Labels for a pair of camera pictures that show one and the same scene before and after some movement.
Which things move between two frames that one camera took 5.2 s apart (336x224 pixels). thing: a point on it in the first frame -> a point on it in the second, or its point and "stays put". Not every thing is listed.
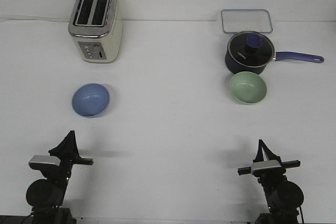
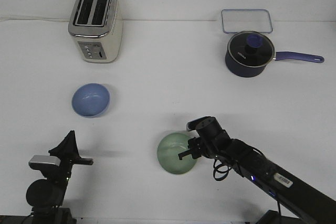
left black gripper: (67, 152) stays put
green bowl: (248, 87) -> (168, 148)
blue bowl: (91, 99) stays put
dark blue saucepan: (235, 67) stays put
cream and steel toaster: (94, 25) stays put
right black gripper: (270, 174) -> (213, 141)
